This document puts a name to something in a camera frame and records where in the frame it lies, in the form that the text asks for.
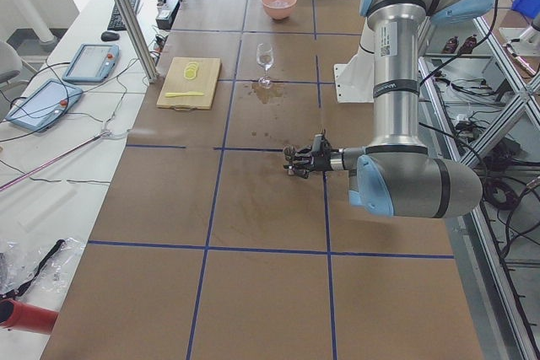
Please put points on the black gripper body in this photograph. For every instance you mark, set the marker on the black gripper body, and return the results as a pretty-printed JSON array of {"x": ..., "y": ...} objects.
[{"x": 321, "y": 161}]

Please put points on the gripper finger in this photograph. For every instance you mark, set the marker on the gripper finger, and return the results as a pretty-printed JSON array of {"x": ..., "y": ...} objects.
[
  {"x": 304, "y": 153},
  {"x": 301, "y": 169}
]

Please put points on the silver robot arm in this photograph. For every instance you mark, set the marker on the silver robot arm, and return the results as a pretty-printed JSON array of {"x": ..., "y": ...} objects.
[{"x": 394, "y": 175}]

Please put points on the clear wine glass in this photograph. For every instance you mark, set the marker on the clear wine glass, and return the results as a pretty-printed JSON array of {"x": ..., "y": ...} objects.
[{"x": 265, "y": 60}]

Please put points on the pile of clear ice cubes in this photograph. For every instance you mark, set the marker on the pile of clear ice cubes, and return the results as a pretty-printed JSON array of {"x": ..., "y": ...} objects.
[{"x": 279, "y": 4}]

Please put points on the yellow plastic knife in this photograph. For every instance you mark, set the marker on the yellow plastic knife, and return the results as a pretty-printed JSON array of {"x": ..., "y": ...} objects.
[{"x": 184, "y": 94}]

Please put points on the bamboo cutting board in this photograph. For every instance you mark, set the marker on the bamboo cutting board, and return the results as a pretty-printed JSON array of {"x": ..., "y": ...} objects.
[{"x": 206, "y": 81}]

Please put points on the pink plastic bowl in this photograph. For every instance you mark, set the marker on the pink plastic bowl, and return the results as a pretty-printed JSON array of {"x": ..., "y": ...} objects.
[{"x": 278, "y": 9}]

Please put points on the black box on table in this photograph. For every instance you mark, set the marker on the black box on table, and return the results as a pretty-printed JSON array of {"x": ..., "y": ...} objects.
[{"x": 167, "y": 14}]

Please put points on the blue teach pendant far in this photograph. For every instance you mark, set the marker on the blue teach pendant far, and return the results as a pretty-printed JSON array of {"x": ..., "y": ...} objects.
[{"x": 92, "y": 63}]

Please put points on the blue teach pendant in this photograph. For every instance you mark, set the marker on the blue teach pendant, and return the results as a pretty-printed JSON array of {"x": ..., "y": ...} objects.
[
  {"x": 92, "y": 63},
  {"x": 45, "y": 106}
]

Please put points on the black computer mouse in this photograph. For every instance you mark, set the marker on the black computer mouse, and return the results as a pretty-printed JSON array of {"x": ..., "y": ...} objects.
[{"x": 108, "y": 36}]

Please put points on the blue teach pendant near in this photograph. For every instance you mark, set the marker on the blue teach pendant near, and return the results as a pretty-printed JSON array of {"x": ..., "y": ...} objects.
[{"x": 45, "y": 106}]

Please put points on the clear plastic bag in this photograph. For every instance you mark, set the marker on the clear plastic bag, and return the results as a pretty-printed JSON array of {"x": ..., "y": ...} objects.
[{"x": 39, "y": 275}]

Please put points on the grey office chair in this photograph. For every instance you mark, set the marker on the grey office chair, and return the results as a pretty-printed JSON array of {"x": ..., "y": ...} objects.
[{"x": 11, "y": 66}]

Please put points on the red cylinder bottle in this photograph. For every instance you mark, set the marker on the red cylinder bottle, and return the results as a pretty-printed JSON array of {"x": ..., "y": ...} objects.
[{"x": 26, "y": 317}]

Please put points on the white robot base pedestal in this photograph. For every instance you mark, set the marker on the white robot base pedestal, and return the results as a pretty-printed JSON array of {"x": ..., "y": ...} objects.
[{"x": 354, "y": 81}]

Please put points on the aluminium frame post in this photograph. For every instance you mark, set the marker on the aluminium frame post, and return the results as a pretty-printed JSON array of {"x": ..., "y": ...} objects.
[{"x": 138, "y": 42}]

